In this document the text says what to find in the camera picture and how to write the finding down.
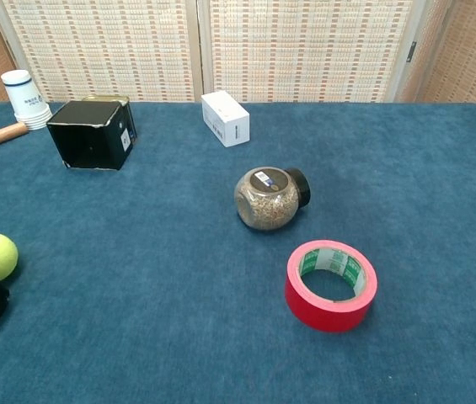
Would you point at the black cardboard box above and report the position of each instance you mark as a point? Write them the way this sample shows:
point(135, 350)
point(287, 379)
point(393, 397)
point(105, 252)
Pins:
point(88, 136)

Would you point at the white cardboard box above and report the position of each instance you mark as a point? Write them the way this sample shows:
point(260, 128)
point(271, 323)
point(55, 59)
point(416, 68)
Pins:
point(227, 120)

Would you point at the blue table cloth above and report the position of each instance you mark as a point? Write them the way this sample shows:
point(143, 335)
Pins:
point(178, 315)

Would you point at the stack of white paper cups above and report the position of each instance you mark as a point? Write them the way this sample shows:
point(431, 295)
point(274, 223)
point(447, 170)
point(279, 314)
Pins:
point(25, 101)

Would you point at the glass jar with black lid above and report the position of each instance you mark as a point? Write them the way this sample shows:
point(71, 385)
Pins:
point(269, 200)

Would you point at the red tape roll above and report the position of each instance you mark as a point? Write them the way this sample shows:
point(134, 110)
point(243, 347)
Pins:
point(326, 311)

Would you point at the bamboo folding screen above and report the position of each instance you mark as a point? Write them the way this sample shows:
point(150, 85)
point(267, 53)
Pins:
point(263, 46)

